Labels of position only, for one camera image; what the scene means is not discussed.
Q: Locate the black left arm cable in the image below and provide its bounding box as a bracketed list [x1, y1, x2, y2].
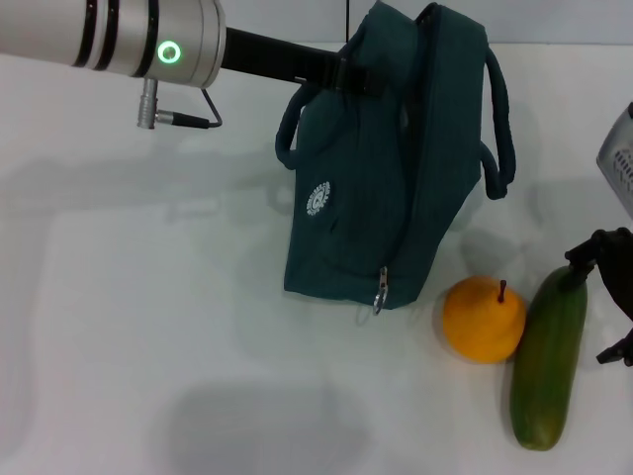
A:
[136, 78, 224, 132]

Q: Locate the green cucumber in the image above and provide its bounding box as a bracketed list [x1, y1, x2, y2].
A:
[508, 265, 588, 451]

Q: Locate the orange pear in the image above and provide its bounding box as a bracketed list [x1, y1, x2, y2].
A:
[442, 276, 527, 365]

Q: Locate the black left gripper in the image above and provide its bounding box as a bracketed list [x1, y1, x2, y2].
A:
[219, 27, 391, 99]

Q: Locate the grey perforated wrist camera mount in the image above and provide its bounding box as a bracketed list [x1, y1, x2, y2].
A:
[595, 101, 633, 220]

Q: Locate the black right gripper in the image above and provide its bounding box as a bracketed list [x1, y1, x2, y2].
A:
[564, 227, 633, 368]

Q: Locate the teal fabric lunch bag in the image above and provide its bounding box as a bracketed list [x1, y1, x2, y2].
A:
[274, 1, 518, 316]

